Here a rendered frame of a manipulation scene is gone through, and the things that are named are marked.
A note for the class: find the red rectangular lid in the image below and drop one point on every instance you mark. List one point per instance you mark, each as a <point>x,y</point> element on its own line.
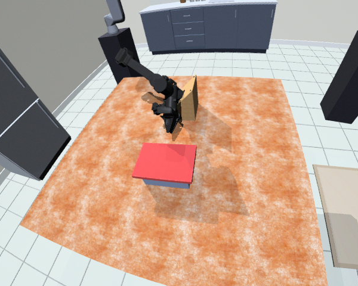
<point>166,162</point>

